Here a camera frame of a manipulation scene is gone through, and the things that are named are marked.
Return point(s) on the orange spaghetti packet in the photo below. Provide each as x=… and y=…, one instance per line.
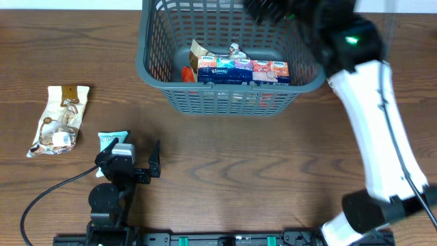
x=188, y=75

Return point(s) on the beige rice bag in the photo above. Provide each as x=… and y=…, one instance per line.
x=196, y=50

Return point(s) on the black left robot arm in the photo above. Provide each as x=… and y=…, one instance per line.
x=111, y=202

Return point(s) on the beige nut snack bag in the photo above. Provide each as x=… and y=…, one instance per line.
x=60, y=122

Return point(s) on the grey plastic basket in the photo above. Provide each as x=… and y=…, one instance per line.
x=167, y=29

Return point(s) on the blue tissue multipack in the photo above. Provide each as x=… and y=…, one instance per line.
x=220, y=70

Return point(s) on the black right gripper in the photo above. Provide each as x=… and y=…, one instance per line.
x=278, y=10

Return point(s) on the teal snack packet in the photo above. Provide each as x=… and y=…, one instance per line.
x=107, y=137

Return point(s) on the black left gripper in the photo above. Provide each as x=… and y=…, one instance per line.
x=145, y=178

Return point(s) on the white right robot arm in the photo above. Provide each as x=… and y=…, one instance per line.
x=353, y=56

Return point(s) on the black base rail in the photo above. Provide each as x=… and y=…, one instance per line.
x=293, y=238

